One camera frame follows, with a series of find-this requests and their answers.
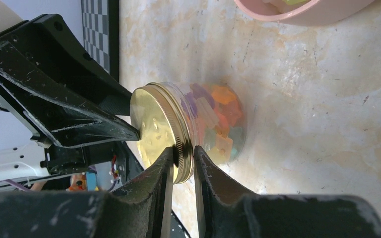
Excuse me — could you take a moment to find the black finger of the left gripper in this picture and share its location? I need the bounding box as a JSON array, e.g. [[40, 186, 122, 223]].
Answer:
[[13, 14, 131, 116], [0, 41, 140, 148]]

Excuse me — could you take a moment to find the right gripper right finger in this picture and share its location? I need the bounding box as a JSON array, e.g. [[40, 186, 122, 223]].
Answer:
[[194, 146, 381, 238]]

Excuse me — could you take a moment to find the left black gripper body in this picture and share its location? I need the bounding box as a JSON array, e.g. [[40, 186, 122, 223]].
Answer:
[[40, 142, 123, 175]]

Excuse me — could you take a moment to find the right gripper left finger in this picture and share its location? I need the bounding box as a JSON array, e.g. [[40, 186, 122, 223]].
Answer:
[[0, 147, 174, 238]]

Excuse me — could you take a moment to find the white round lid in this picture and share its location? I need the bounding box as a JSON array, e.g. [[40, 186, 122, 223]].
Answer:
[[130, 83, 194, 184]]

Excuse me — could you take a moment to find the clear plastic cup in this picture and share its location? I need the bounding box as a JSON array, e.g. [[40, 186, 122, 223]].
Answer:
[[173, 83, 247, 165]]

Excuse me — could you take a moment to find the tray of orange pink candies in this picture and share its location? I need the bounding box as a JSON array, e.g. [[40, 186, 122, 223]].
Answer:
[[235, 0, 373, 26]]

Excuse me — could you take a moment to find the black white checkerboard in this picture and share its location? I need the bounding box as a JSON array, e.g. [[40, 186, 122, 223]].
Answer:
[[81, 0, 120, 81]]

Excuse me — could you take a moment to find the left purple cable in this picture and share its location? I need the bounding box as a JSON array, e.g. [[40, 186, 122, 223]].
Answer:
[[3, 178, 30, 193]]

